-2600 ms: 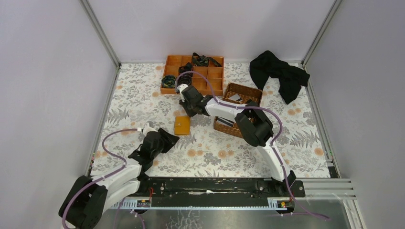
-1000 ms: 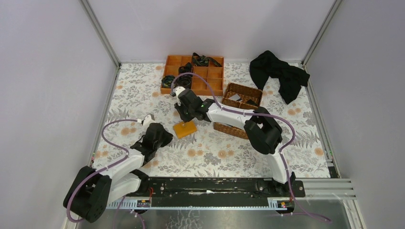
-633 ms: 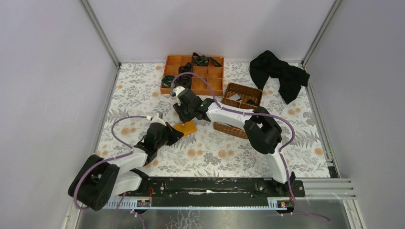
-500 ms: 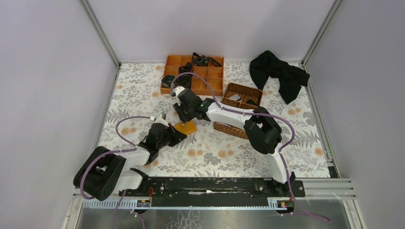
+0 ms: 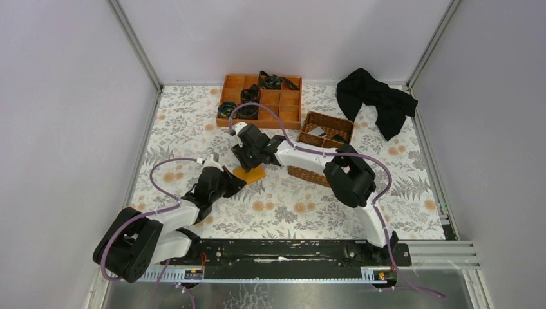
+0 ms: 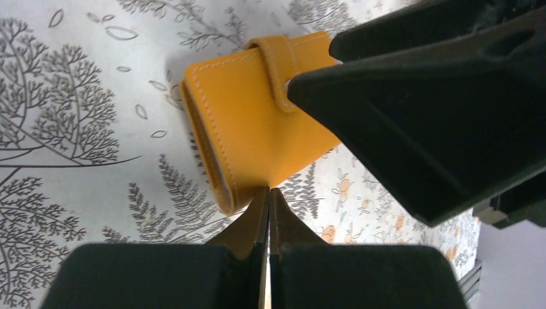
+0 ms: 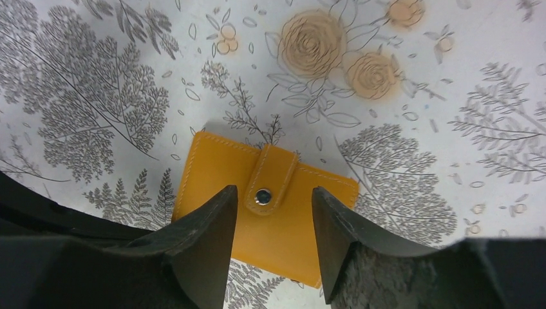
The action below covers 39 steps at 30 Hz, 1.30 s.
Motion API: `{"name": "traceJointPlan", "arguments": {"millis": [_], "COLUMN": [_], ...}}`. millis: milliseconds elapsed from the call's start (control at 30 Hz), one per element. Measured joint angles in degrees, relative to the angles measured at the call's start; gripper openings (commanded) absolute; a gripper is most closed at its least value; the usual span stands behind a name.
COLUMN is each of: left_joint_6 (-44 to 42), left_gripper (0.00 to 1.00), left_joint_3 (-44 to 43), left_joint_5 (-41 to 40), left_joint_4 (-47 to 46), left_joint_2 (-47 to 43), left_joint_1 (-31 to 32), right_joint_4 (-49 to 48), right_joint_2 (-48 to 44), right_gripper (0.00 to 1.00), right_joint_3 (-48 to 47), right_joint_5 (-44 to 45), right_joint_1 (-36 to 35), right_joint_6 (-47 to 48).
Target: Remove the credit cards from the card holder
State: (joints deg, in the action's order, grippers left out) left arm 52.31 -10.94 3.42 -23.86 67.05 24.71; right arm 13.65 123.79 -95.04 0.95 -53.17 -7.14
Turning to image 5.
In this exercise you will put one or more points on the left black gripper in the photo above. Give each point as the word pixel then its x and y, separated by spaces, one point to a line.
pixel 228 182

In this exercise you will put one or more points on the rolled black belt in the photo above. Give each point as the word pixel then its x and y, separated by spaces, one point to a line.
pixel 248 111
pixel 251 94

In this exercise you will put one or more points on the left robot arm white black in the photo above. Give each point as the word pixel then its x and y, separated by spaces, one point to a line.
pixel 135 240

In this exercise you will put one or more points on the rolled black belt upper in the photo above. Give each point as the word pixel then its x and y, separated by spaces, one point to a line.
pixel 251 94

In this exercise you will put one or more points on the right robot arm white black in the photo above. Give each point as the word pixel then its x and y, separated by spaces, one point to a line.
pixel 347 173

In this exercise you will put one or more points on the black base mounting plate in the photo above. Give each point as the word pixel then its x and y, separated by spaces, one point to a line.
pixel 289 259

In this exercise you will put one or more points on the orange wooden divided tray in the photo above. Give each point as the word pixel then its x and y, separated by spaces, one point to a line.
pixel 284 104

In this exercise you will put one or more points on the brown wicker basket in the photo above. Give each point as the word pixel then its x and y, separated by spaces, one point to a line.
pixel 332 126

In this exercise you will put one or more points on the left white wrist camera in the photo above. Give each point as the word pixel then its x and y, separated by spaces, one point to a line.
pixel 210 161

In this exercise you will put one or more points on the black card in basket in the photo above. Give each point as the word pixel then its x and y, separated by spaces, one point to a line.
pixel 339 138

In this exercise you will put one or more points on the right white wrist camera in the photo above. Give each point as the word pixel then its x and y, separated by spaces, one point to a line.
pixel 237 127

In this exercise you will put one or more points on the floral patterned table mat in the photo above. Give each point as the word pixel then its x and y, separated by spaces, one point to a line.
pixel 280 205

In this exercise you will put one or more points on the loose dark belt top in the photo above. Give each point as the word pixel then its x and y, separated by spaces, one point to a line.
pixel 274 82

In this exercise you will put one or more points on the rolled dark belt left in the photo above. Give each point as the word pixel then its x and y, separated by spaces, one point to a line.
pixel 226 110

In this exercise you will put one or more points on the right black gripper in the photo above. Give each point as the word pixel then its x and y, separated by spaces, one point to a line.
pixel 246 152

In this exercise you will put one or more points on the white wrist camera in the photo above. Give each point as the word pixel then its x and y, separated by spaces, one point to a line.
pixel 210 161
pixel 237 127

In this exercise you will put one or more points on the rolled black belt middle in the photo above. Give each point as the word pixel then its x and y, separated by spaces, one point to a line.
pixel 248 111

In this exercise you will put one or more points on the silver card in basket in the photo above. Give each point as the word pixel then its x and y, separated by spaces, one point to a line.
pixel 318 131

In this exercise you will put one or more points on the black crumpled cloth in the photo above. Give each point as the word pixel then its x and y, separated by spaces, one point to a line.
pixel 393 106

